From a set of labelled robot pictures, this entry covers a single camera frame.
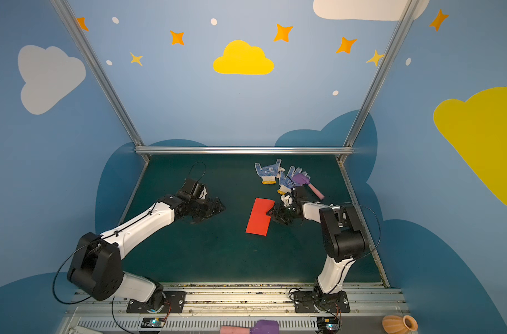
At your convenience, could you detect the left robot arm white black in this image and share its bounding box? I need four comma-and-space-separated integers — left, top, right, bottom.
67, 178, 226, 312

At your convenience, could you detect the rear aluminium frame bar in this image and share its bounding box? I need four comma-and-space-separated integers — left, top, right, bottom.
135, 146, 354, 155

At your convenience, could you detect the left blue dotted work glove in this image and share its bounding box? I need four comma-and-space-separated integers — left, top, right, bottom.
254, 159, 285, 185

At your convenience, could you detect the purple pink brush on table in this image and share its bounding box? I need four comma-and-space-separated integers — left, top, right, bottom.
291, 173, 325, 200

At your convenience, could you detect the red square paper sheet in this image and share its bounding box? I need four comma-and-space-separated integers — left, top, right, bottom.
246, 198, 275, 237

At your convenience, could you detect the green circuit board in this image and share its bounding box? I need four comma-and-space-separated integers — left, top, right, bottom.
316, 317, 341, 334
141, 317, 166, 328

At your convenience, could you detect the front aluminium rail base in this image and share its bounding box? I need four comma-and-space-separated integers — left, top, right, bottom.
57, 283, 410, 333

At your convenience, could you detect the left green circuit board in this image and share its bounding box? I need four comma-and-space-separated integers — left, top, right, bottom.
141, 317, 166, 328

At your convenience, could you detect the left aluminium frame post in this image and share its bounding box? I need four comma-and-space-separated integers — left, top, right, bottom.
50, 0, 145, 148

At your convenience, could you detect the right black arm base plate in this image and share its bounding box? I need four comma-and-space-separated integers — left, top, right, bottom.
289, 289, 351, 314

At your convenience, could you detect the right blue dotted work glove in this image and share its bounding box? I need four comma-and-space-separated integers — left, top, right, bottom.
278, 166, 310, 195

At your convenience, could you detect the terracotta ribbed vase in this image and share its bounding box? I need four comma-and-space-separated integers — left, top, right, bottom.
381, 315, 418, 334

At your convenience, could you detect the pink purple brush front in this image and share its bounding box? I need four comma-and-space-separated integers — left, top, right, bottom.
219, 320, 280, 334

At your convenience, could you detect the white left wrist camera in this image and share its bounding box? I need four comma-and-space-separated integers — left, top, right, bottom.
198, 186, 208, 200

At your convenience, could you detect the aluminium frame post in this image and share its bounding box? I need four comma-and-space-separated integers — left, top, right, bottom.
337, 0, 420, 167
50, 0, 145, 148

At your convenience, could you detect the right green circuit board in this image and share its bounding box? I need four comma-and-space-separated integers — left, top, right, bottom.
316, 317, 341, 334

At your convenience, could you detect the right aluminium frame post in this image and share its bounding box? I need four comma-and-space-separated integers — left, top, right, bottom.
337, 0, 420, 167

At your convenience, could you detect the blue dotted work glove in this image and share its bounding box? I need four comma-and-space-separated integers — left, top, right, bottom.
254, 159, 285, 185
278, 166, 310, 195

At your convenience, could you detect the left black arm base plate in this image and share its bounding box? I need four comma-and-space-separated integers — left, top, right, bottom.
126, 291, 186, 314

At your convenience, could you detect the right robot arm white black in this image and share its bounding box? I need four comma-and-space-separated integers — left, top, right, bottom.
267, 186, 370, 298

